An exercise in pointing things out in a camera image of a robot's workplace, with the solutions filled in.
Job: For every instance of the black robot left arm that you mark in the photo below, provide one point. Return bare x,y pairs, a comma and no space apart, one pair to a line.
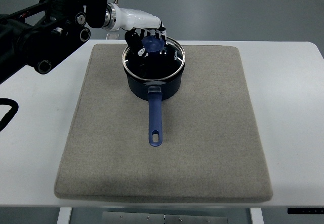
43,35

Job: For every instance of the grey metal plate under table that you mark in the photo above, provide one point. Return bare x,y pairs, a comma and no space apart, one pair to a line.
124,217

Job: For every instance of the white table leg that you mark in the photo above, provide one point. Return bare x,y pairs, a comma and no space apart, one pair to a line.
256,216
64,215

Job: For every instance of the dark blue saucepan blue handle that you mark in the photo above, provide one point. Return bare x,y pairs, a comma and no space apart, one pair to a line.
154,92

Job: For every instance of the white table leg right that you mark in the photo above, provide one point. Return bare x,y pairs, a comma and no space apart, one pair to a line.
256,216

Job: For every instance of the lower floor socket plate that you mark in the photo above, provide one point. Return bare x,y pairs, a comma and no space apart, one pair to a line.
112,36

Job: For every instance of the white table leg left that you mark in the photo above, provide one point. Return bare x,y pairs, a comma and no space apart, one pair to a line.
64,215

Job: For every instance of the beige fabric mat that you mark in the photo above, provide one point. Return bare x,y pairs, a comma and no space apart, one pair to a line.
211,150

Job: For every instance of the black table control panel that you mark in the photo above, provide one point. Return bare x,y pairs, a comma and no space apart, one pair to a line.
316,210

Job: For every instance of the glass pot lid blue knob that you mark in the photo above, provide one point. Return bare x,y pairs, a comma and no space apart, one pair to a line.
165,59

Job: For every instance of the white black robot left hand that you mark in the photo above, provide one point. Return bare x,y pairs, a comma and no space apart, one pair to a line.
136,23

